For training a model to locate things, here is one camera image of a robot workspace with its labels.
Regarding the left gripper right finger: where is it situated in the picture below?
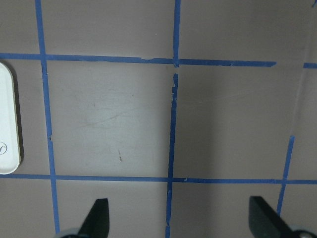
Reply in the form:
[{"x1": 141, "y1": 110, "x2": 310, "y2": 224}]
[{"x1": 249, "y1": 196, "x2": 296, "y2": 238}]

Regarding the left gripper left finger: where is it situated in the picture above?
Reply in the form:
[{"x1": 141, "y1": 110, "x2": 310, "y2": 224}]
[{"x1": 77, "y1": 198, "x2": 109, "y2": 238}]

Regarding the cream serving tray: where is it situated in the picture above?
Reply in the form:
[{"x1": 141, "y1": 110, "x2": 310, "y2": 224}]
[{"x1": 0, "y1": 61, "x2": 24, "y2": 175}]

